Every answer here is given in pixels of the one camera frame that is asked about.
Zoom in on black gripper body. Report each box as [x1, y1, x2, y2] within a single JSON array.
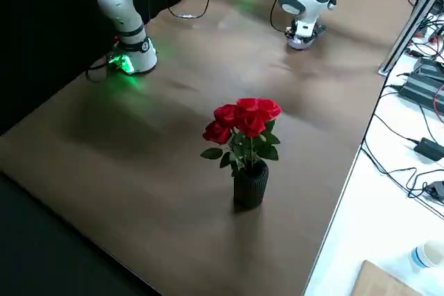
[[292, 20, 327, 39]]

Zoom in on purple plastic bowl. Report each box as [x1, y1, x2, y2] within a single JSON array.
[[287, 34, 316, 51]]

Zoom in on red artificial roses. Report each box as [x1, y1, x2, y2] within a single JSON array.
[[200, 97, 283, 178]]

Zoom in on black ribbed vase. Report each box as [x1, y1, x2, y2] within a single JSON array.
[[232, 160, 270, 211]]

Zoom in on small black power adapter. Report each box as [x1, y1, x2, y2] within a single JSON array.
[[413, 137, 444, 163]]

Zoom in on white paper cup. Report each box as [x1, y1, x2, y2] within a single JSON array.
[[410, 239, 444, 270]]

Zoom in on wooden board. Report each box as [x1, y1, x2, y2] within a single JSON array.
[[350, 259, 423, 296]]

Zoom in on aluminium profile post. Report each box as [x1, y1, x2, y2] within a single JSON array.
[[377, 0, 443, 76]]

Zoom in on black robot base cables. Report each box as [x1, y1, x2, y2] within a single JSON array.
[[84, 53, 117, 84]]

